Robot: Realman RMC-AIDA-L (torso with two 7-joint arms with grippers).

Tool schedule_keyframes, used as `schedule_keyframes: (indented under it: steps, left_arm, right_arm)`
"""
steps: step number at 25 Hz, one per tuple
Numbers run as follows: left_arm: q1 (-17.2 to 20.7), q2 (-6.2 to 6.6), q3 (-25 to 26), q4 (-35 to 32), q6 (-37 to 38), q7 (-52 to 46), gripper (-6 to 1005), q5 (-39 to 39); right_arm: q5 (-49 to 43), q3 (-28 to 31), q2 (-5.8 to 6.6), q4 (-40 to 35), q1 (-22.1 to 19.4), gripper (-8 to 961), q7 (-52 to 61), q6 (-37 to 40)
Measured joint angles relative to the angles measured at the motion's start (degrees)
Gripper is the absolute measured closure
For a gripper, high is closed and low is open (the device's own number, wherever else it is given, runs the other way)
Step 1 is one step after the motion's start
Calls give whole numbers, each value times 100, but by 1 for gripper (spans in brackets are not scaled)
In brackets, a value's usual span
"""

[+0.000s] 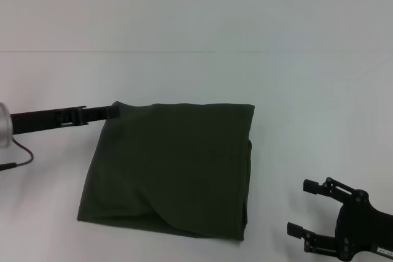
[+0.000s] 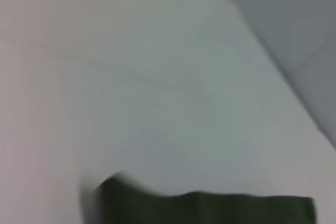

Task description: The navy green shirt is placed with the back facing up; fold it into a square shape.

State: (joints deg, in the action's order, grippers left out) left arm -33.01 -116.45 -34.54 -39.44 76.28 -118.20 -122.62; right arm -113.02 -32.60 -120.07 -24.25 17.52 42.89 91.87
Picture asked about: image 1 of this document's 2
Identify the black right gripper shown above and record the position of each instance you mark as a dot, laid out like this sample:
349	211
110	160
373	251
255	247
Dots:
365	231

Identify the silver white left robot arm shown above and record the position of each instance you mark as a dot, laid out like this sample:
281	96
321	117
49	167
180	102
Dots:
5	125

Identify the dark green t-shirt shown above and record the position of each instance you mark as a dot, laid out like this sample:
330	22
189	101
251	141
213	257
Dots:
172	167

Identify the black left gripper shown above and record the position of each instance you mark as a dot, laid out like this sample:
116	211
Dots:
40	121

